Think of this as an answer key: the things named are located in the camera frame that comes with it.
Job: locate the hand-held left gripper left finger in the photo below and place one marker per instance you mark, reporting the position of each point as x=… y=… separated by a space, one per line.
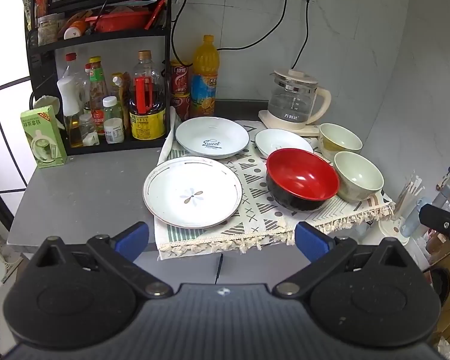
x=133 y=238

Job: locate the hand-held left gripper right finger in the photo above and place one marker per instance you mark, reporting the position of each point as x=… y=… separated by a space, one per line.
x=309 y=240

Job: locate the red and black bowl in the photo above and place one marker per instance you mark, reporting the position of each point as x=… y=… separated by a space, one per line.
x=300 y=172

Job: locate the white plate with flower print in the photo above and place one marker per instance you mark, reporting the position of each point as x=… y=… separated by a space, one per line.
x=193 y=195

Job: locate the pale green ceramic bowl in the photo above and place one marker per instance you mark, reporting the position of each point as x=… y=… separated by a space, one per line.
x=360 y=174
x=339 y=138

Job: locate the small white plate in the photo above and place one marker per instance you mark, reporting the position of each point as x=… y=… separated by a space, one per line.
x=281 y=140

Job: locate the white plate with blue script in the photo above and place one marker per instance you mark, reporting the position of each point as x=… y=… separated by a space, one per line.
x=210 y=133

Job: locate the light blue bottle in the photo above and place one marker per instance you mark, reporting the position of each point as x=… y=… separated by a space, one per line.
x=414 y=217

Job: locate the patterned fringed table cloth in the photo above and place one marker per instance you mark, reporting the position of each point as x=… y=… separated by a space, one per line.
x=255 y=182

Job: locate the small clear spice jar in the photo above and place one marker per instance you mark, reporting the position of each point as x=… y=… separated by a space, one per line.
x=88 y=131

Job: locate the large soy sauce bottle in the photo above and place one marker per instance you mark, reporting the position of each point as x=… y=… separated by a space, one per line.
x=147 y=120

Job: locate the cream kettle base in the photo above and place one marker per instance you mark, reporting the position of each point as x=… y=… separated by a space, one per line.
x=269 y=120

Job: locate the green drink carton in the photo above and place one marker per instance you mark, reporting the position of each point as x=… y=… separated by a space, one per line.
x=43 y=138

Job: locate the red drink can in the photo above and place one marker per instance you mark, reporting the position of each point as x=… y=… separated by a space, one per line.
x=180 y=78
x=180 y=107

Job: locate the glass electric kettle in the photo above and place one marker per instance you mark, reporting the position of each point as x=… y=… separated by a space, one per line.
x=288 y=101

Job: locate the slim yellow seasoning bottle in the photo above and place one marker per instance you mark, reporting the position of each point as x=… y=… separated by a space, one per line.
x=117 y=90

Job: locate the sauce bottle with yellow cap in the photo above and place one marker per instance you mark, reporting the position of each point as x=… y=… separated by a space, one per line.
x=97 y=90

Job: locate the orange juice bottle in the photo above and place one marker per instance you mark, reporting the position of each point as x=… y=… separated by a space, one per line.
x=204 y=82

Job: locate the clear bottle with red cap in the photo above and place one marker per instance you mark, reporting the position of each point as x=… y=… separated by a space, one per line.
x=72 y=69

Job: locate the black metal shelf rack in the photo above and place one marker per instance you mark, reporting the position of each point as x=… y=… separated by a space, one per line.
x=45 y=60

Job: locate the orange bottle with white cap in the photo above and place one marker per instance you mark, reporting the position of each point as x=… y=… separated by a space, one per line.
x=75 y=30

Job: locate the red plastic basket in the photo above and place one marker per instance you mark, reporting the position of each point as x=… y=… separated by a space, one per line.
x=120 y=20

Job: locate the clear storage jar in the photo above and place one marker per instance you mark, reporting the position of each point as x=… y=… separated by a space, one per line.
x=48 y=28

